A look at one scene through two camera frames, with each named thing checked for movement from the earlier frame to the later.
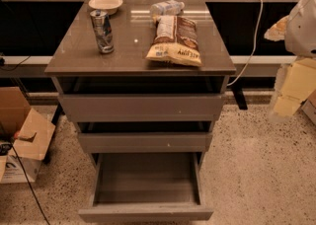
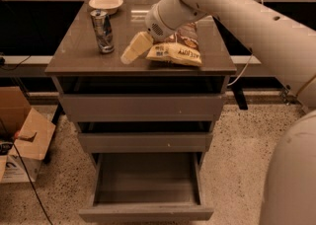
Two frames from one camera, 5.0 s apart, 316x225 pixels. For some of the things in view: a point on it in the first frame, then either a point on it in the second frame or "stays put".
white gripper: x=302 y=33 -> x=157 y=26
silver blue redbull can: x=103 y=30 stays put
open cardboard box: x=25 y=136 stays put
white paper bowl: x=108 y=3 stays put
